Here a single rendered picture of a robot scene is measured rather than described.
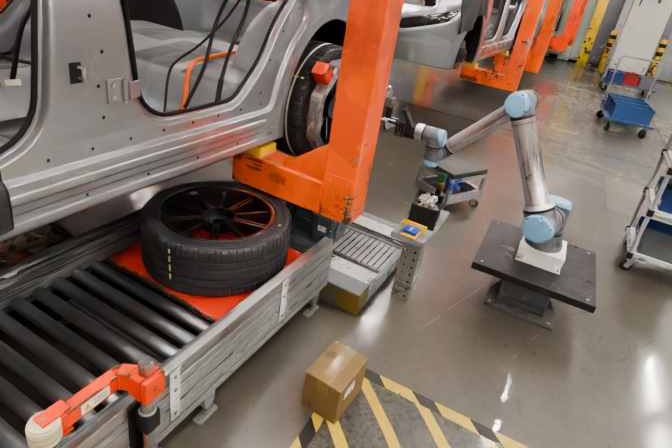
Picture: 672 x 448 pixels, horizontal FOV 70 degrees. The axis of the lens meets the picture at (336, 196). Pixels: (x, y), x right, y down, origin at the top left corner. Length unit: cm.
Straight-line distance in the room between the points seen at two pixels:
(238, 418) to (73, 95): 127
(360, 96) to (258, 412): 130
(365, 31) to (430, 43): 315
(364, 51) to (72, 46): 101
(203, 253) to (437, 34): 370
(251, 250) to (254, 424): 65
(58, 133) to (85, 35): 29
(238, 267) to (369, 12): 112
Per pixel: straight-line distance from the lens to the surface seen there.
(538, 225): 250
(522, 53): 603
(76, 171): 166
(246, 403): 206
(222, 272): 200
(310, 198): 222
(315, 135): 250
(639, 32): 1379
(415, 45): 504
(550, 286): 264
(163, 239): 203
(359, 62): 196
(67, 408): 144
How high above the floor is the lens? 158
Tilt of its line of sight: 26 degrees down
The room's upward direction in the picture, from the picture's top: 9 degrees clockwise
